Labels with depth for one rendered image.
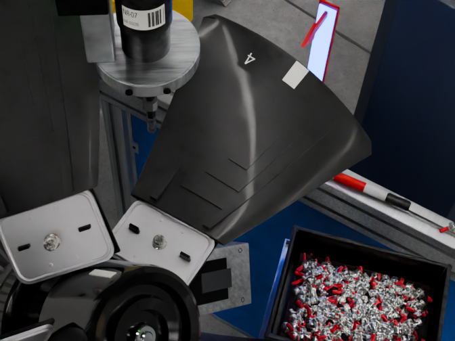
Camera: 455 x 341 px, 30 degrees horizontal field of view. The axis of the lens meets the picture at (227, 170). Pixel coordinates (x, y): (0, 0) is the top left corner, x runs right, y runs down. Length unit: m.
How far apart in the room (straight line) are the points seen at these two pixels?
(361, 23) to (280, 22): 0.24
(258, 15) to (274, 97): 1.70
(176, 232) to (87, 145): 0.15
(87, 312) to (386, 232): 0.65
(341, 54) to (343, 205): 1.31
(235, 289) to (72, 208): 0.32
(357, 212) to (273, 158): 0.41
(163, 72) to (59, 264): 0.25
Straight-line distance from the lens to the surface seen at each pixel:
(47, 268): 0.74
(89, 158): 0.70
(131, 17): 0.52
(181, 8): 1.17
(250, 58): 0.90
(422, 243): 1.23
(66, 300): 0.71
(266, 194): 0.83
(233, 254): 0.98
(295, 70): 0.91
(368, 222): 1.25
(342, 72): 2.47
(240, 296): 0.99
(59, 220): 0.72
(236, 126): 0.85
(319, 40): 1.01
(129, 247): 0.79
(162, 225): 0.80
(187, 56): 0.55
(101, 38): 0.53
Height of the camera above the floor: 1.89
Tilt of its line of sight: 58 degrees down
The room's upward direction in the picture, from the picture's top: 4 degrees clockwise
